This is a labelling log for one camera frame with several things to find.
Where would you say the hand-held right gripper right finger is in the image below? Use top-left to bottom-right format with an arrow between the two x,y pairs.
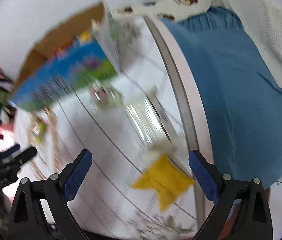
189,149 -> 273,240

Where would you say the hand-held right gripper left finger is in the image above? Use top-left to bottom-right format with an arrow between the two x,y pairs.
7,149 -> 93,240

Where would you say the blue bedsheet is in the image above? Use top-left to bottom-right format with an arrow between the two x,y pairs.
159,6 -> 282,190

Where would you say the white diamond-pattern quilt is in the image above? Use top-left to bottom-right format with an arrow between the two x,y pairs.
13,15 -> 214,240

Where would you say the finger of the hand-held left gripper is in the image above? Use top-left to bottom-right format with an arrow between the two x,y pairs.
0,144 -> 21,159
7,147 -> 38,167

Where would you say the white and green snack packet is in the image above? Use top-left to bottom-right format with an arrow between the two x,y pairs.
88,80 -> 124,111

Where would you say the large yellow snack packet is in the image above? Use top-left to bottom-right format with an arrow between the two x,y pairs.
77,30 -> 93,43

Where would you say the small yellow snack packet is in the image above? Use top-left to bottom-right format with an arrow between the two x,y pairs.
130,153 -> 197,212

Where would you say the white bar snack packet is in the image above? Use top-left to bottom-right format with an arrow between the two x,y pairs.
125,97 -> 174,146

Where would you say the colorful candy packet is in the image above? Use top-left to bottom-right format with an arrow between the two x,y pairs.
28,116 -> 49,143

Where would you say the printed cardboard box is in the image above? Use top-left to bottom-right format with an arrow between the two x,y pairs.
8,2 -> 122,112

